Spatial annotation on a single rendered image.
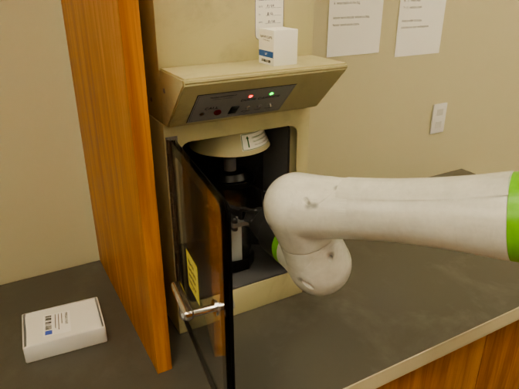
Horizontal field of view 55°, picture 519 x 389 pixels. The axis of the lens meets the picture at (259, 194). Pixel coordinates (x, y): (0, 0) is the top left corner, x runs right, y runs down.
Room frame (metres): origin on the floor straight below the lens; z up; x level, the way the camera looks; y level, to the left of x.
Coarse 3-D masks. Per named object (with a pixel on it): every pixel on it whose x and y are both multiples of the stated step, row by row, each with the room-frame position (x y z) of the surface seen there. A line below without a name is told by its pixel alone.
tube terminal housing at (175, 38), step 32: (160, 0) 0.87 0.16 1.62; (192, 0) 0.90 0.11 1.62; (224, 0) 0.93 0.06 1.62; (288, 0) 1.00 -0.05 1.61; (160, 32) 0.87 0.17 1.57; (192, 32) 0.90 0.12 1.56; (224, 32) 0.93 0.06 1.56; (160, 64) 0.87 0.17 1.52; (192, 64) 0.90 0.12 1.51; (160, 96) 0.87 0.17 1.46; (160, 128) 0.88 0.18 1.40; (192, 128) 0.90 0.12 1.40; (224, 128) 0.93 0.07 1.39; (256, 128) 0.96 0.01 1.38; (160, 160) 0.90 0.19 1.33; (160, 192) 0.91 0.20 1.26; (160, 224) 0.93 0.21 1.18; (256, 288) 0.96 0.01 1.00; (288, 288) 1.00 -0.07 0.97
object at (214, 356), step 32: (192, 192) 0.71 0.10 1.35; (192, 224) 0.72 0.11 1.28; (224, 224) 0.57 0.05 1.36; (192, 256) 0.74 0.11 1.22; (224, 256) 0.57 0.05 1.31; (224, 288) 0.57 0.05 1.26; (192, 320) 0.77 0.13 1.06; (224, 320) 0.57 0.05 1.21; (224, 352) 0.58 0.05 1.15; (224, 384) 0.59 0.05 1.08
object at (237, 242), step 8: (208, 176) 1.04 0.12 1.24; (224, 184) 0.99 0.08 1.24; (232, 184) 0.99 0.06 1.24; (224, 192) 1.00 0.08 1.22; (232, 192) 1.00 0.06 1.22; (240, 192) 1.01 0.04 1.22; (248, 192) 1.02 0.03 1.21; (232, 200) 1.00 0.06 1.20; (240, 200) 1.00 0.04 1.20; (248, 200) 1.02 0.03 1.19; (232, 232) 1.00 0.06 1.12; (240, 232) 1.00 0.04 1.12; (248, 232) 1.02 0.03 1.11; (232, 240) 1.00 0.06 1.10; (240, 240) 1.00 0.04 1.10; (248, 240) 1.02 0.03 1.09; (232, 248) 1.00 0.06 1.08; (240, 248) 1.00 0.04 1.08; (248, 248) 1.02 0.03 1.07; (232, 256) 1.00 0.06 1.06; (240, 256) 1.00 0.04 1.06; (248, 256) 1.02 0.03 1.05
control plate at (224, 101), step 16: (208, 96) 0.82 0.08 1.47; (224, 96) 0.84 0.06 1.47; (240, 96) 0.86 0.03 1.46; (256, 96) 0.88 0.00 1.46; (272, 96) 0.90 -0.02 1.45; (192, 112) 0.84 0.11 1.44; (208, 112) 0.85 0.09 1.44; (224, 112) 0.88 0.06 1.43; (240, 112) 0.90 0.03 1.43; (256, 112) 0.92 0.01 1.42
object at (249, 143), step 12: (252, 132) 0.99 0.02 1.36; (264, 132) 1.03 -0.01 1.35; (192, 144) 1.01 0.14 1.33; (204, 144) 0.98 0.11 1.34; (216, 144) 0.97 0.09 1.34; (228, 144) 0.97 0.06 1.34; (240, 144) 0.97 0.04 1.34; (252, 144) 0.98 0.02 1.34; (264, 144) 1.01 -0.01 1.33; (216, 156) 0.96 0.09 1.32; (228, 156) 0.96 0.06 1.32; (240, 156) 0.96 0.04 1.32
